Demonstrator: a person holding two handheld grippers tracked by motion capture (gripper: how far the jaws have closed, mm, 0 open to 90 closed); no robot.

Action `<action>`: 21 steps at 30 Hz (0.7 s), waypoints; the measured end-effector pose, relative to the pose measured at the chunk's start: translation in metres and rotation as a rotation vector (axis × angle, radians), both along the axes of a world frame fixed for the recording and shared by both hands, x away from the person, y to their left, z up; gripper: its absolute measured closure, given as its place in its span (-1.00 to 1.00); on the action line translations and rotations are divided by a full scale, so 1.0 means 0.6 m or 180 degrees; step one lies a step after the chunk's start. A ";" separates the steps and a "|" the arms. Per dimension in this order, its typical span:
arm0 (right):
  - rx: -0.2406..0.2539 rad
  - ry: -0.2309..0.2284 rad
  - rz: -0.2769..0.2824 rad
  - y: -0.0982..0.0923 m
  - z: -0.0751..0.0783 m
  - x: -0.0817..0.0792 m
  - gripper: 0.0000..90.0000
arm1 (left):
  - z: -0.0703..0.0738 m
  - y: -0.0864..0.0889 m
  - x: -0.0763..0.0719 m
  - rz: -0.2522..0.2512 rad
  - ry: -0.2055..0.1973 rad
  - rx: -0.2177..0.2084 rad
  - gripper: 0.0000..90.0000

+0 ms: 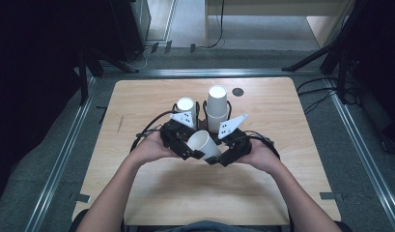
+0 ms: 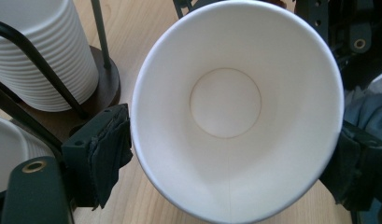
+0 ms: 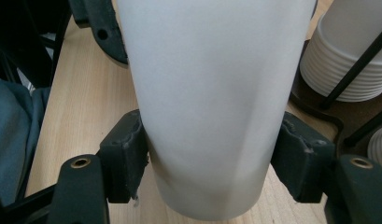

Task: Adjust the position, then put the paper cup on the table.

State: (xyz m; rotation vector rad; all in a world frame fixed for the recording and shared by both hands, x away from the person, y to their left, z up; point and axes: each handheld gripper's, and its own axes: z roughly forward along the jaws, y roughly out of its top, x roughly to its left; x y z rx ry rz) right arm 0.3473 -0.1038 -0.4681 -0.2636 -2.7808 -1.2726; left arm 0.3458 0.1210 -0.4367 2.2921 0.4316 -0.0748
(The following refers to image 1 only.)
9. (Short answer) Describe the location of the metal floor rail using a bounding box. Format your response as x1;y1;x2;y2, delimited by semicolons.
324;78;395;232
23;76;97;232

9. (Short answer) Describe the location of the dark curtain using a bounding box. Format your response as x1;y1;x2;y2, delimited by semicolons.
0;0;90;216

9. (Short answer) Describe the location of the white floor cable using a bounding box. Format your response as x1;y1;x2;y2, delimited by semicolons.
125;44;154;73

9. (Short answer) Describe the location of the black cabinet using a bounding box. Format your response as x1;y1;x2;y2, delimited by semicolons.
109;0;152;61

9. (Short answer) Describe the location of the black metal stand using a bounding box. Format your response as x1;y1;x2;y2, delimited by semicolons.
73;47;104;106

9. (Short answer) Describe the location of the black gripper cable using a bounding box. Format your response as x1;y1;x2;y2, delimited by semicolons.
246;130;282;160
129;110;179;153

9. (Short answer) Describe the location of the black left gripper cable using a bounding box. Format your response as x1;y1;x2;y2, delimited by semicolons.
129;110;179;153

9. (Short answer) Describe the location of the black wire cup holder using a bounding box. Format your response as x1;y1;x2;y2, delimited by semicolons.
171;100;234;135

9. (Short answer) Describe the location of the person's dark clothing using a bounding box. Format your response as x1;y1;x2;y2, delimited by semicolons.
157;219;262;232

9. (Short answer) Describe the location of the grey table bracket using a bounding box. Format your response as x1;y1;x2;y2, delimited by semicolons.
319;191;345;202
73;192;92;204

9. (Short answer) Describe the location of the person's right hand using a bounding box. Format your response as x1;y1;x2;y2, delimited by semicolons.
238;138;283;175

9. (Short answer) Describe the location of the black hanging cable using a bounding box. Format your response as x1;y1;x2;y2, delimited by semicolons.
206;0;226;49

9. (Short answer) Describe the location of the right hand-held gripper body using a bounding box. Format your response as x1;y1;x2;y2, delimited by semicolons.
217;113;253;167

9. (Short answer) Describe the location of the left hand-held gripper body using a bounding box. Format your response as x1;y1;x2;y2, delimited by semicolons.
159;111;199;161

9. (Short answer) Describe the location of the person's left hand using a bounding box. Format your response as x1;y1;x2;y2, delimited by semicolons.
128;130;180;167

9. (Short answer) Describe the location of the light wooden furniture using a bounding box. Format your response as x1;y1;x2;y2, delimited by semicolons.
204;0;357;49

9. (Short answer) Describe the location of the black floor cable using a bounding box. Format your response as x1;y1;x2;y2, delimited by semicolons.
302;91;338;115
296;76;340;94

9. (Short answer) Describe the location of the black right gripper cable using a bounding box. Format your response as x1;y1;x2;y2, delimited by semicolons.
246;130;282;160

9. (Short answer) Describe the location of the black tripod stand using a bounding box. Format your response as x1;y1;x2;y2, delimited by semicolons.
281;0;373;104

